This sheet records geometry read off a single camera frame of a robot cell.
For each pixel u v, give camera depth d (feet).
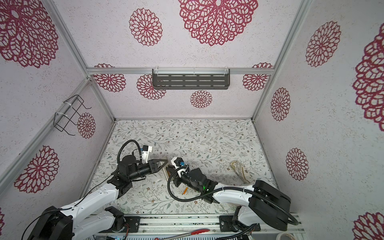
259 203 1.42
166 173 2.45
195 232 2.31
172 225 2.45
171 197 1.80
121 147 2.01
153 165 2.29
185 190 2.80
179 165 2.06
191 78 3.11
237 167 2.96
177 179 2.16
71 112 2.62
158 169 2.35
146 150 2.39
